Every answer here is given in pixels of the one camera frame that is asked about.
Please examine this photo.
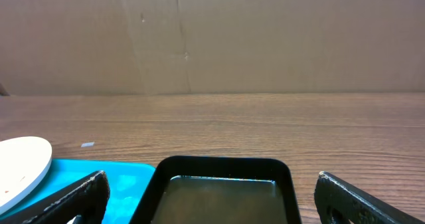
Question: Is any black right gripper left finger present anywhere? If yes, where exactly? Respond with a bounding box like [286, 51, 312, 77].
[1, 170, 110, 224]

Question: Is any cardboard wall panel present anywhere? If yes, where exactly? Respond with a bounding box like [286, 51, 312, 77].
[1, 0, 424, 95]

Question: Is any black water tray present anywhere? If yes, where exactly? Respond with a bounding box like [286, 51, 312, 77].
[130, 156, 301, 224]

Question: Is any small white paper scrap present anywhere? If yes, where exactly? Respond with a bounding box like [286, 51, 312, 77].
[81, 142, 95, 148]

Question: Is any blue plastic tray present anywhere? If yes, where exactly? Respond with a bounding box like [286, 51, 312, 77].
[1, 159, 155, 224]

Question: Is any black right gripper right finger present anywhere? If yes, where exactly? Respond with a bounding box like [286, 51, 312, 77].
[314, 171, 424, 224]

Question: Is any white plate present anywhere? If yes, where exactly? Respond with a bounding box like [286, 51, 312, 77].
[1, 136, 52, 213]

